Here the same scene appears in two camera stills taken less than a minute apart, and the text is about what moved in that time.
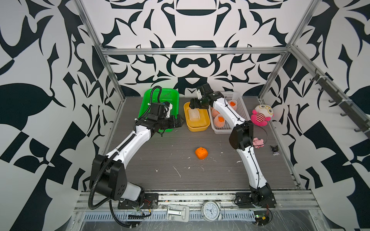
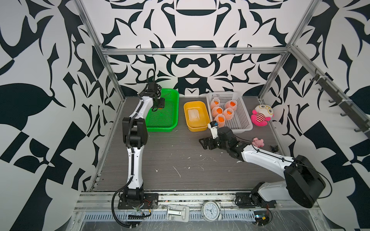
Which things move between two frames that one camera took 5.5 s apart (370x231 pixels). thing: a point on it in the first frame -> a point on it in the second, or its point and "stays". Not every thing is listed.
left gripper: (178, 124) -> (161, 103)
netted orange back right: (233, 104) stays
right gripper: (193, 103) -> (204, 142)
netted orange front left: (219, 120) stays
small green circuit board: (261, 217) stays
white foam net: (194, 114) stays
